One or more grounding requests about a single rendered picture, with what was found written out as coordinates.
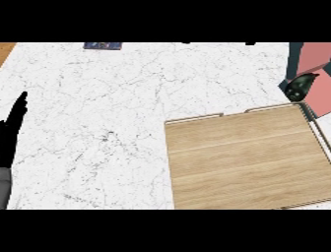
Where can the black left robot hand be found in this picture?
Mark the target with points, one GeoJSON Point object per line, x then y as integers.
{"type": "Point", "coordinates": [3, 144]}

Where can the wooden tray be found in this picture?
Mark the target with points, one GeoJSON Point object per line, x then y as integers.
{"type": "Point", "coordinates": [251, 157]}

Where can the dark eggplant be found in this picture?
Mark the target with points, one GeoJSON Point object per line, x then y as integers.
{"type": "Point", "coordinates": [301, 86]}

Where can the pink and teal cardboard box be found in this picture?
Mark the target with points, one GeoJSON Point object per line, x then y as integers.
{"type": "Point", "coordinates": [325, 78]}

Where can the dark blue flat object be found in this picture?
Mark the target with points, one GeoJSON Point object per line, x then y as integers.
{"type": "Point", "coordinates": [103, 45]}

